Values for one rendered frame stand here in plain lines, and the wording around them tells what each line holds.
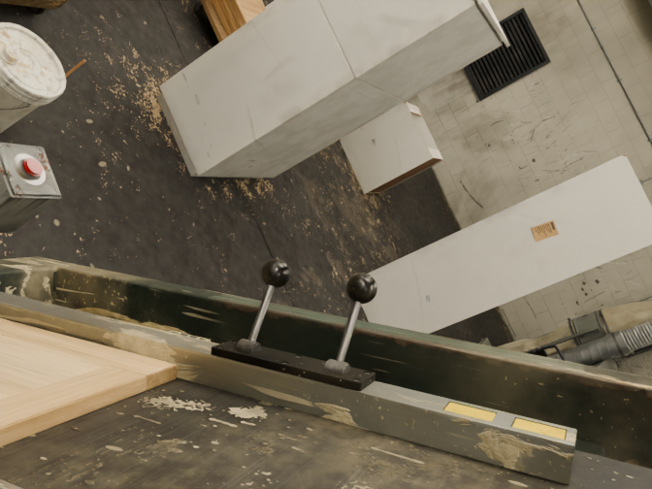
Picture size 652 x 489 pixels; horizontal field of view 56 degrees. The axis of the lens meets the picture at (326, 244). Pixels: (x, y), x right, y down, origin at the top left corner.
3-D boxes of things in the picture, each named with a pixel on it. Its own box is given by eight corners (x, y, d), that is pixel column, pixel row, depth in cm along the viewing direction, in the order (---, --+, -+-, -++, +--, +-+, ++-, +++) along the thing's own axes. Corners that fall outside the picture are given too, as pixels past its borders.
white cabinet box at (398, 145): (355, 142, 627) (418, 107, 599) (379, 193, 622) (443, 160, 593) (339, 139, 586) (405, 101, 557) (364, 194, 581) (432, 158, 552)
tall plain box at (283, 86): (234, 107, 426) (464, -46, 356) (269, 184, 420) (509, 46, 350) (146, 87, 343) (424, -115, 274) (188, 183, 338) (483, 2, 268)
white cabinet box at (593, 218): (376, 271, 521) (621, 157, 440) (405, 335, 516) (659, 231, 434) (349, 281, 466) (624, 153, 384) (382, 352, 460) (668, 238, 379)
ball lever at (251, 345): (239, 358, 78) (274, 264, 83) (265, 365, 77) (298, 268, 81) (225, 349, 75) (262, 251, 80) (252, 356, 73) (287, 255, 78)
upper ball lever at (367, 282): (324, 379, 73) (355, 277, 78) (354, 387, 72) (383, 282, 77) (313, 371, 70) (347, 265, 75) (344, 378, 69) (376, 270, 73)
